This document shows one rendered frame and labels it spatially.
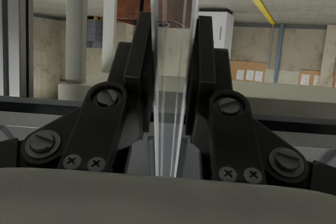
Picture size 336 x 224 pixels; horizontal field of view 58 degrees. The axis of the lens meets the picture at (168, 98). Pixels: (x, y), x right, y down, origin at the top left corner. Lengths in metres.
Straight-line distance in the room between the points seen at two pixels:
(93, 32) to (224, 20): 5.25
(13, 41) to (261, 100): 0.40
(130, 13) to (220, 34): 3.68
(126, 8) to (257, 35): 6.55
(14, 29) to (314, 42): 9.02
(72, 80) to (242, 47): 8.92
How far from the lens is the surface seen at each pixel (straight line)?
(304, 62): 9.29
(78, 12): 0.58
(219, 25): 6.67
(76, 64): 0.58
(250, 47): 9.38
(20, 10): 0.46
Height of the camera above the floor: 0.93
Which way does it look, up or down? 9 degrees up
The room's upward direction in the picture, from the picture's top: 176 degrees counter-clockwise
